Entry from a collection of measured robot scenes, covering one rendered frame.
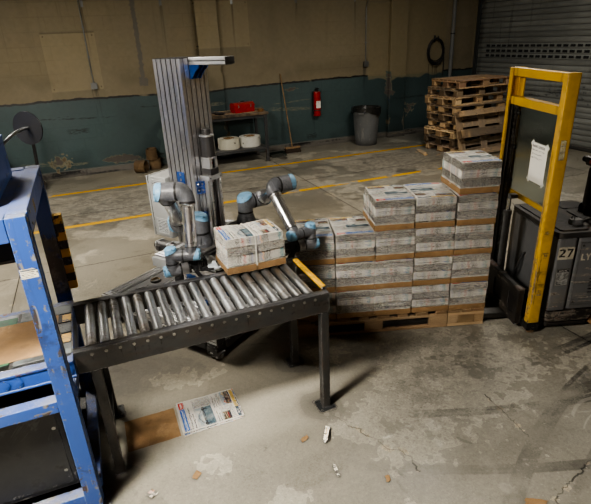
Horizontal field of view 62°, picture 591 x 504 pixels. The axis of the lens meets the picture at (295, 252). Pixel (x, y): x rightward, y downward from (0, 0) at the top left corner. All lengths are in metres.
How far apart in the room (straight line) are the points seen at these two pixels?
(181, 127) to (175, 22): 6.28
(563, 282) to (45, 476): 3.50
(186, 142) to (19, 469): 2.13
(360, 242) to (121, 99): 6.79
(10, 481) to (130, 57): 7.79
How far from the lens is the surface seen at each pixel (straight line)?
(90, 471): 2.76
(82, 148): 9.70
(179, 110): 3.52
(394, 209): 3.54
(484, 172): 3.69
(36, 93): 9.62
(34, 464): 2.82
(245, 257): 3.03
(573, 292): 4.21
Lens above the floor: 2.12
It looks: 23 degrees down
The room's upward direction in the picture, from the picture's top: 3 degrees counter-clockwise
